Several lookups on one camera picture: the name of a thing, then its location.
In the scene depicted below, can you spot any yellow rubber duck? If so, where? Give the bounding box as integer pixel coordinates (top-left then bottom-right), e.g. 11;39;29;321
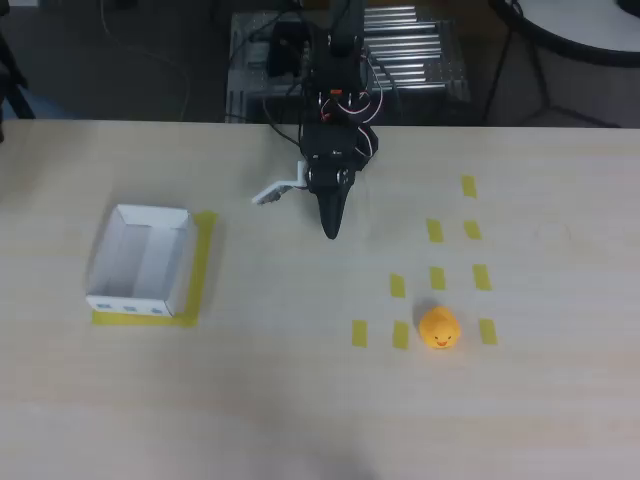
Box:
418;305;462;352

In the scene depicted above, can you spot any white cardboard box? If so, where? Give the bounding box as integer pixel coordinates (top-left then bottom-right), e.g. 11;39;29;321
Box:
84;203;198;319

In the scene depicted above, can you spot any silver metal roller rack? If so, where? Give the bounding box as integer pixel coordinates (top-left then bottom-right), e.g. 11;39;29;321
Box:
225;4;472;124

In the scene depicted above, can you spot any long yellow tape strip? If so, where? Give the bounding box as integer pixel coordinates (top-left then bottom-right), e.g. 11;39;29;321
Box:
90;309;202;330
175;210;219;327

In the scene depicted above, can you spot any round white table top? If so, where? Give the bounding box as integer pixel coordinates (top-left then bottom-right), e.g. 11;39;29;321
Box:
488;0;640;65

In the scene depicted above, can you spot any dark stand leg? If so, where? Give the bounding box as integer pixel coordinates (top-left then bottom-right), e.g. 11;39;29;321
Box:
0;29;37;121

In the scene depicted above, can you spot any black power cable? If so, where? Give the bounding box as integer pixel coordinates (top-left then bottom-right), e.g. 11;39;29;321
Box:
262;79;304;149

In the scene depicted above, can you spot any white plastic bracket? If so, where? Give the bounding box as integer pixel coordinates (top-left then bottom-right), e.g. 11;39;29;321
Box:
250;159;309;207

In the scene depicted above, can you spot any red white servo cable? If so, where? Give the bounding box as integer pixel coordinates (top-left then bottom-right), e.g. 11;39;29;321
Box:
319;49;385;161

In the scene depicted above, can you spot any black aluminium frame post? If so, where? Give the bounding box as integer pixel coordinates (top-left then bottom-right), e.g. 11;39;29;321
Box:
329;0;367;36

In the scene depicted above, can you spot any thin grey floor cable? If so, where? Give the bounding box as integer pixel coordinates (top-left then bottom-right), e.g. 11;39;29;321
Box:
98;0;193;121

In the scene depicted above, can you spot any black table leg frame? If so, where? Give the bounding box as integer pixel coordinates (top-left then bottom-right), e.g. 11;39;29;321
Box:
480;27;624;129

